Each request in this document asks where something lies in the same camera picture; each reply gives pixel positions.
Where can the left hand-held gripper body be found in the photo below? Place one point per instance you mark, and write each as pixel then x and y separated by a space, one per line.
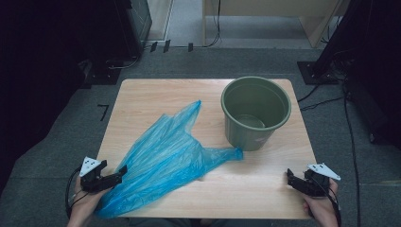
pixel 91 181

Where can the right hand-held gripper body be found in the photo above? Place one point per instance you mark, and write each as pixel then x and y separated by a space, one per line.
pixel 317 186

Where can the blue plastic bag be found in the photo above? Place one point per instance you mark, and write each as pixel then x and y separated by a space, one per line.
pixel 160 157

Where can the green plastic bucket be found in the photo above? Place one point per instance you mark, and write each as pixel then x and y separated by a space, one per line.
pixel 252 104

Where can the person's left hand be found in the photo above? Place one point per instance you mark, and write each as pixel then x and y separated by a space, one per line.
pixel 85 205

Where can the person's right hand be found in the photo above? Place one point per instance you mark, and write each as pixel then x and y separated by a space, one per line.
pixel 323 211

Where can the black curtain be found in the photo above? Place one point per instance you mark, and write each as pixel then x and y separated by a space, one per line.
pixel 378 47
pixel 47 63

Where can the dark glass cabinet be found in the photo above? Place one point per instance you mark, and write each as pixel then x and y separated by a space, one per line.
pixel 140 19

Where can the light wooden desk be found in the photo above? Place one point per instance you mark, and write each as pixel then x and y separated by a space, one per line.
pixel 268 8

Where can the black stand base plate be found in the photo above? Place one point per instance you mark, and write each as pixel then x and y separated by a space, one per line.
pixel 104 76
pixel 315 74

